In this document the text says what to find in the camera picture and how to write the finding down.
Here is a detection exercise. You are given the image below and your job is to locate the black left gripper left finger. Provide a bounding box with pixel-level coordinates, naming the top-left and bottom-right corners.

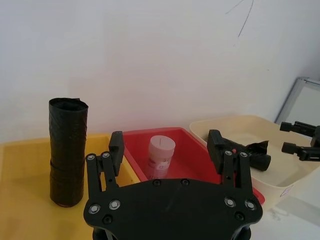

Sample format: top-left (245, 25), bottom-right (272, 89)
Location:
top-left (85, 130), bottom-right (125, 193)

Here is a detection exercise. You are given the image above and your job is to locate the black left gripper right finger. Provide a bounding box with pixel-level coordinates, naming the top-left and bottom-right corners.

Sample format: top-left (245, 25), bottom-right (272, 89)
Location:
top-left (206, 129), bottom-right (254, 194)

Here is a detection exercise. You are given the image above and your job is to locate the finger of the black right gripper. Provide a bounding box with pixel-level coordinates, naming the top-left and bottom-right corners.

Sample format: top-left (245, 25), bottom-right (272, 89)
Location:
top-left (281, 141), bottom-right (320, 162)
top-left (279, 120), bottom-right (320, 137)

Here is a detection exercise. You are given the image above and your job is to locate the grey framed glass panel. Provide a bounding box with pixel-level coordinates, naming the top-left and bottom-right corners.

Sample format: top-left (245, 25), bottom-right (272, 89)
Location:
top-left (274, 76), bottom-right (320, 126)

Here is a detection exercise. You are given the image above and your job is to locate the red plastic tray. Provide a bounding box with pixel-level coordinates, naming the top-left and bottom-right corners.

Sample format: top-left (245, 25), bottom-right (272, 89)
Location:
top-left (117, 126), bottom-right (266, 209)

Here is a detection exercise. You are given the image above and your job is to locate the cream plastic tray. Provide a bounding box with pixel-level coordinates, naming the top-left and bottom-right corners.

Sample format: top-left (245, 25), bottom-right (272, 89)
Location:
top-left (189, 114), bottom-right (320, 211)

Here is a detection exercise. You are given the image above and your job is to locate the small black bag roll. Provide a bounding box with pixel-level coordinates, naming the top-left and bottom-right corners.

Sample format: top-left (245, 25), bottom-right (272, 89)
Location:
top-left (217, 138), bottom-right (272, 172)

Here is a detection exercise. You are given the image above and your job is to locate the white pill bottle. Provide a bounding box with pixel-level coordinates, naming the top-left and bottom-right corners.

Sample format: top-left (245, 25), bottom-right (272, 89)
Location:
top-left (145, 134), bottom-right (176, 180)

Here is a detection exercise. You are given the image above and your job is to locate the black rolled plastic bag roll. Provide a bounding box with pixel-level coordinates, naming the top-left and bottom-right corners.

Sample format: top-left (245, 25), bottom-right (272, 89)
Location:
top-left (48, 97), bottom-right (89, 208)

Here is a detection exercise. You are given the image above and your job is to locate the yellow plastic tray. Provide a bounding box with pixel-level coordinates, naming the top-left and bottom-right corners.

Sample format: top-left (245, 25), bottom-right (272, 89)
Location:
top-left (0, 132), bottom-right (141, 240)

